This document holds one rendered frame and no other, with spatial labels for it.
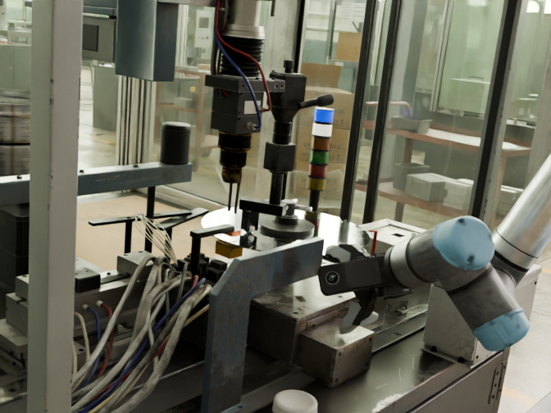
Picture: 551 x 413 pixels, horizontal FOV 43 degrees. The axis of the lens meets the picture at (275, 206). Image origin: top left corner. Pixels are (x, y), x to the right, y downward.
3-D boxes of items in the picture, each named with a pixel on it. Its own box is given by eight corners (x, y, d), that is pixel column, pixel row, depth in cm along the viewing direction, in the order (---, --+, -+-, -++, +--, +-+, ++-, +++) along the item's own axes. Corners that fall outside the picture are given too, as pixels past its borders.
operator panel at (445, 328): (482, 315, 159) (494, 251, 155) (530, 331, 152) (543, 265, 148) (420, 348, 138) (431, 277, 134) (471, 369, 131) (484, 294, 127)
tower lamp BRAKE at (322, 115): (321, 120, 166) (322, 106, 165) (336, 122, 163) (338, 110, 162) (309, 120, 162) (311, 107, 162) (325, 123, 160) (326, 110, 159)
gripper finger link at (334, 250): (348, 249, 129) (376, 269, 121) (321, 250, 126) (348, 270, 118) (351, 233, 128) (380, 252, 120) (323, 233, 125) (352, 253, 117)
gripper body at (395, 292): (392, 301, 120) (438, 287, 110) (350, 305, 116) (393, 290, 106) (384, 257, 122) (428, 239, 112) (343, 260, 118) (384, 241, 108)
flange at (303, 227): (315, 238, 133) (316, 225, 132) (257, 233, 133) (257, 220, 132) (311, 223, 144) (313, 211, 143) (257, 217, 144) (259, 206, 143)
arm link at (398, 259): (410, 284, 102) (399, 230, 104) (391, 291, 106) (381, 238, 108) (449, 281, 106) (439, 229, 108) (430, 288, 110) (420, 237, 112)
